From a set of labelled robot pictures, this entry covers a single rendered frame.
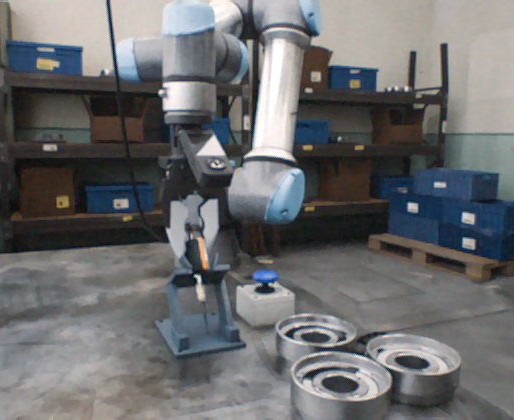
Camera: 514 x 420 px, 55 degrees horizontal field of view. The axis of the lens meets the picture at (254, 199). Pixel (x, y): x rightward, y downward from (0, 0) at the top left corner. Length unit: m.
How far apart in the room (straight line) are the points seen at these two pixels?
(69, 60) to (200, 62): 3.35
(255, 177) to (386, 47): 4.80
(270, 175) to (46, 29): 3.72
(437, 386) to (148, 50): 0.64
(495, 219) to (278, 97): 3.30
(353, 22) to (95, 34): 2.59
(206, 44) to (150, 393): 0.45
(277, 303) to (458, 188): 3.70
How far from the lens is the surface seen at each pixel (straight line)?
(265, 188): 0.99
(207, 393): 0.60
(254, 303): 0.76
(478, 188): 4.41
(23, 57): 4.02
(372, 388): 0.57
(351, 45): 5.47
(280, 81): 1.07
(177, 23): 0.72
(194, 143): 0.68
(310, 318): 0.72
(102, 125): 3.97
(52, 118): 4.49
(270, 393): 0.60
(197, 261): 0.71
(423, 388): 0.59
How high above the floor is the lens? 1.09
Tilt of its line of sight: 8 degrees down
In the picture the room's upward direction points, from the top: 1 degrees clockwise
